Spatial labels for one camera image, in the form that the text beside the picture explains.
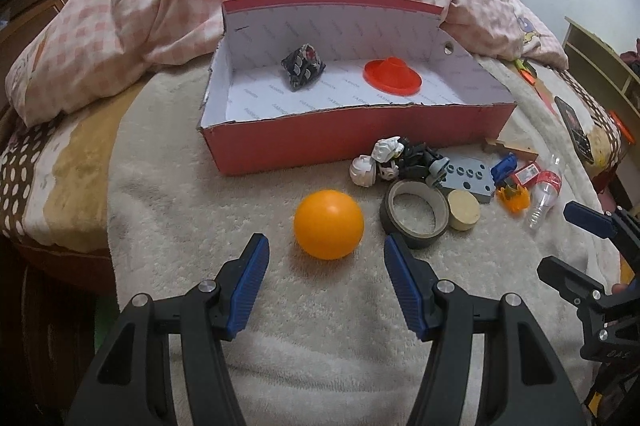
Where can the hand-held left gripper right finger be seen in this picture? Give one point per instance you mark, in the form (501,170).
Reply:
(402,276)

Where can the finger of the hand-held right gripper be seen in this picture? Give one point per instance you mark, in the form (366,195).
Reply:
(570,278)
(585,216)

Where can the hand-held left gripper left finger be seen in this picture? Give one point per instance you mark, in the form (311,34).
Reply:
(249,276)

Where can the clear bottle with red label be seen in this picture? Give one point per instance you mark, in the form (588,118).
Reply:
(546,188)

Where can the dark tape roll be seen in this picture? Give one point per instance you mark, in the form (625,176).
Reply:
(400,226)

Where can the round cork disc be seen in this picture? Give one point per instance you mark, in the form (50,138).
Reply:
(463,212)

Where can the orange plastic ball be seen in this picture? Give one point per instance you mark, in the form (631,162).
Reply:
(328,224)

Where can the grey toy plate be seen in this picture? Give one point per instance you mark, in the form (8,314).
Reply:
(467,178)

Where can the black and white toy robot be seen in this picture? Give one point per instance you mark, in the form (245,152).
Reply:
(407,158)

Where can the red cardboard box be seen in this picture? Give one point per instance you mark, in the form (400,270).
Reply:
(350,140)

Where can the small red box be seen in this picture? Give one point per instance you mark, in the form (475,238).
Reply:
(526,175)

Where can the orange plastic toy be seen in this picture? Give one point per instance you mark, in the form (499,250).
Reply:
(512,197)

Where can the black smartphone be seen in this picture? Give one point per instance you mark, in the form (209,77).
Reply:
(575,128)

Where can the blue toy piece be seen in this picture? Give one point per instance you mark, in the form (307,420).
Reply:
(504,168)

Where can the wooden block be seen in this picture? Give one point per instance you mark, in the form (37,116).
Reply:
(510,148)

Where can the white toy helmet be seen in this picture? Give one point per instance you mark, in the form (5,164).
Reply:
(362,171)

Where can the beige wooden shelf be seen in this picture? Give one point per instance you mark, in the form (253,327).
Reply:
(600,60)

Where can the red cloth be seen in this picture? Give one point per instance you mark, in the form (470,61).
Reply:
(631,55)

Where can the red plastic cap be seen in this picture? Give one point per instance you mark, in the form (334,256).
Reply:
(392,76)

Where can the dark crumpled toy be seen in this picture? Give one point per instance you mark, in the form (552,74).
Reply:
(301,68)

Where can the polka dot bed sheet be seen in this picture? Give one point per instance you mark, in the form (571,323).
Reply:
(45,176)

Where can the dark wooden headboard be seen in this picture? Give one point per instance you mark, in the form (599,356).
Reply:
(35,0)

